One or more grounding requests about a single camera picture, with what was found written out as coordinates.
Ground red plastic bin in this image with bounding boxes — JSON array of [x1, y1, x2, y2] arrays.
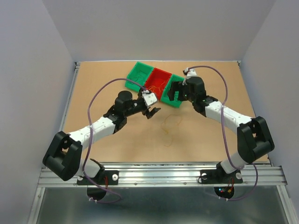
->
[[145, 68, 172, 100]]

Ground green plastic bin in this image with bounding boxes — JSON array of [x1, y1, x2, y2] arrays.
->
[[125, 62, 154, 92], [160, 74, 184, 108]]

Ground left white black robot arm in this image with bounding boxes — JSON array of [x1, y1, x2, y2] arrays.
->
[[43, 91, 159, 184]]

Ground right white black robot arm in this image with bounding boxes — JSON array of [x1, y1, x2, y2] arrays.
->
[[167, 77, 275, 184]]

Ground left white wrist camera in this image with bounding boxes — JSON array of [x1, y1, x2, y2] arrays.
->
[[142, 90, 158, 108]]

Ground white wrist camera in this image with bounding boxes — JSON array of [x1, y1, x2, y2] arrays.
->
[[142, 90, 158, 108], [183, 68, 197, 80]]

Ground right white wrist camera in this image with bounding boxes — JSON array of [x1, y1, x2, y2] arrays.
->
[[183, 68, 197, 80]]

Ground orange wires in red bin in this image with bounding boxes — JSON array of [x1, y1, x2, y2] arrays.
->
[[147, 80, 169, 98]]

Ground dark wires in left bin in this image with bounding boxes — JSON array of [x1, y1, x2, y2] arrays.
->
[[133, 71, 148, 84]]

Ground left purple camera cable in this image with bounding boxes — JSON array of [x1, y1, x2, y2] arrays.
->
[[83, 78, 149, 204]]

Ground purple camera cable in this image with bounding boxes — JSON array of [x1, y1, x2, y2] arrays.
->
[[83, 78, 149, 204], [184, 65, 259, 203]]

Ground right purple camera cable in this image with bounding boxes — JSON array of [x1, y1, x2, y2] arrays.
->
[[184, 65, 259, 203]]

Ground aluminium mounting rail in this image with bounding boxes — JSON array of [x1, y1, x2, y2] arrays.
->
[[37, 162, 287, 189]]

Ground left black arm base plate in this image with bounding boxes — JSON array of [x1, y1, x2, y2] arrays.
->
[[77, 170, 119, 186]]

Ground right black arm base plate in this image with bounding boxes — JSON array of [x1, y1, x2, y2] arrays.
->
[[198, 169, 243, 184]]

